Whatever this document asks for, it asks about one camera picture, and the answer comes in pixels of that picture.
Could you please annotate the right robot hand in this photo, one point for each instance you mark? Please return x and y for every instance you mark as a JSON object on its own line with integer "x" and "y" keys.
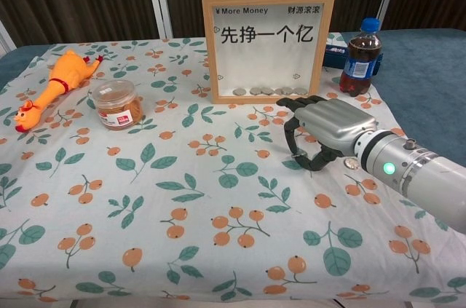
{"x": 331, "y": 122}

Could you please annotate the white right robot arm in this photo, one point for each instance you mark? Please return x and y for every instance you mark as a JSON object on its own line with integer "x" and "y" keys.
{"x": 418, "y": 177}

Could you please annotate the cola bottle with blue cap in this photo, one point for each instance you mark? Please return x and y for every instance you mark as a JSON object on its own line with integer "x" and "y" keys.
{"x": 360, "y": 64}

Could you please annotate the blue tissue pack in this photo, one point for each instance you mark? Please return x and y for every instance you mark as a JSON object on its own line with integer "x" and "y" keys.
{"x": 333, "y": 54}

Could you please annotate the floral print tablecloth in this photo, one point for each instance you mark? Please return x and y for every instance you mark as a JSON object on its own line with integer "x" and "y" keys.
{"x": 164, "y": 195}

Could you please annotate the clear plastic cup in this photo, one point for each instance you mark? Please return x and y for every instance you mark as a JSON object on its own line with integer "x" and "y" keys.
{"x": 116, "y": 104}

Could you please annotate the orange rubber chicken toy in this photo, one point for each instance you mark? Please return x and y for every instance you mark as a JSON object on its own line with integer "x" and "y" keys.
{"x": 65, "y": 78}

